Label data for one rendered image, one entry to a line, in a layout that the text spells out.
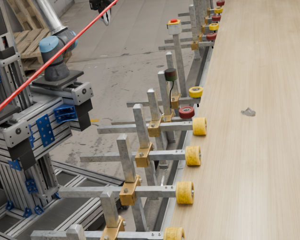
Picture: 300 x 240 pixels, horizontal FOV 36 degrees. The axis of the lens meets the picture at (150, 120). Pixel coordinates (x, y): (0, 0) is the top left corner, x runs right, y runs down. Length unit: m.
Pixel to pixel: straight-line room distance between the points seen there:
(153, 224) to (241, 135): 0.55
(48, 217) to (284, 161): 1.66
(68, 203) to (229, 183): 1.54
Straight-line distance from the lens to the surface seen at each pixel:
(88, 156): 1.99
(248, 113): 2.24
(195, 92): 2.54
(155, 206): 2.04
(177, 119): 2.37
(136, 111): 1.86
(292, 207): 1.66
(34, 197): 3.02
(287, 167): 1.85
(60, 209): 3.05
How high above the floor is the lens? 1.93
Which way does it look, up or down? 26 degrees down
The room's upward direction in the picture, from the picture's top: 10 degrees counter-clockwise
